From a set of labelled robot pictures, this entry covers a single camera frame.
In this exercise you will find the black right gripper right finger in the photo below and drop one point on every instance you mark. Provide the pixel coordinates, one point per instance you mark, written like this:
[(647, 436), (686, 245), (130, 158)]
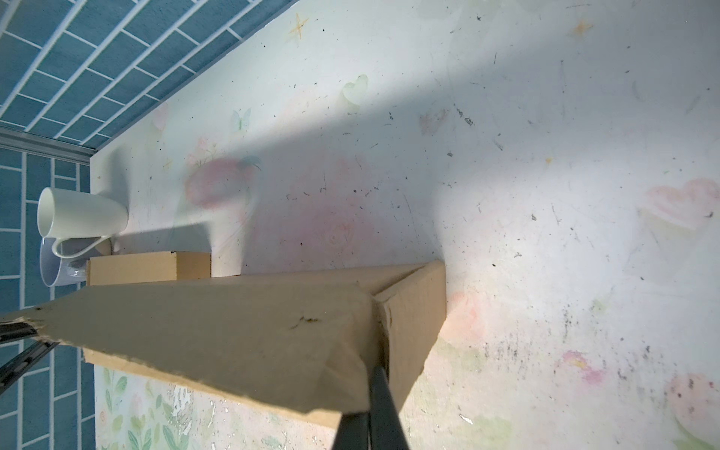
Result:
[(385, 431)]

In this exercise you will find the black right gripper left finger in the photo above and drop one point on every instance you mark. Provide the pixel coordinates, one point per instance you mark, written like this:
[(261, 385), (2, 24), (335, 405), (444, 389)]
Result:
[(353, 432)]

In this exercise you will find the brown cardboard sheet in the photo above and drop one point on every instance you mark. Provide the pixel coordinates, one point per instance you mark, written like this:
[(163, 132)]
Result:
[(301, 344)]

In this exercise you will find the brown cardboard box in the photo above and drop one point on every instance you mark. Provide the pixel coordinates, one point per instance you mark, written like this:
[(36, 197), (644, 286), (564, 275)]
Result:
[(148, 267)]

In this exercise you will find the lavender speckled ceramic cup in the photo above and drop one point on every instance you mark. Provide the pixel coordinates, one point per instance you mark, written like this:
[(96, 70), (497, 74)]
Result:
[(58, 272)]

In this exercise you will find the white ceramic mug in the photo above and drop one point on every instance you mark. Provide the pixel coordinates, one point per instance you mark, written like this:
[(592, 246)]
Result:
[(65, 214)]

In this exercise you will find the grey metal corner post left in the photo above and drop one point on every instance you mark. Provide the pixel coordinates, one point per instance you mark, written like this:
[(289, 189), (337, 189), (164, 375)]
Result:
[(44, 147)]

